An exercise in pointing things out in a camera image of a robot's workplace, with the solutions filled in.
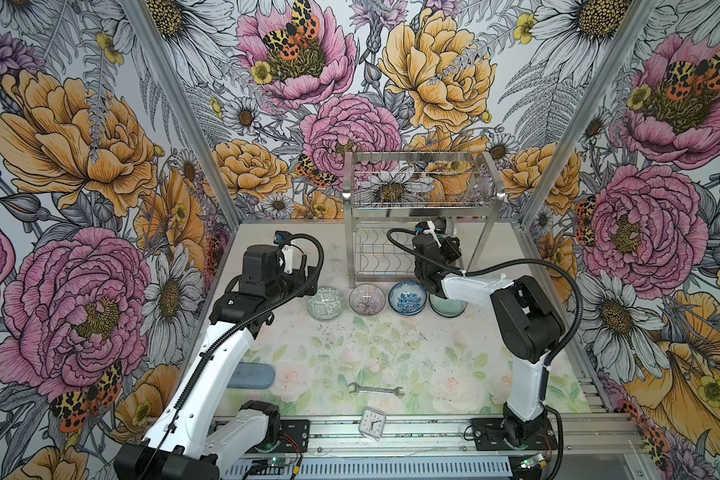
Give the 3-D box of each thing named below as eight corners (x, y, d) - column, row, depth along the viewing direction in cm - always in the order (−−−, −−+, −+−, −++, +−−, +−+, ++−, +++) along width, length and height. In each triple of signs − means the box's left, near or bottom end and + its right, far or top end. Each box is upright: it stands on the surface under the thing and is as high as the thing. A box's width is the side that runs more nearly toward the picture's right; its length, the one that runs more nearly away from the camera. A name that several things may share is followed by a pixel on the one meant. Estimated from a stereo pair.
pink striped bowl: (346, 305, 99) (345, 297, 96) (365, 285, 104) (365, 277, 101) (371, 323, 95) (371, 316, 92) (389, 302, 100) (390, 294, 97)
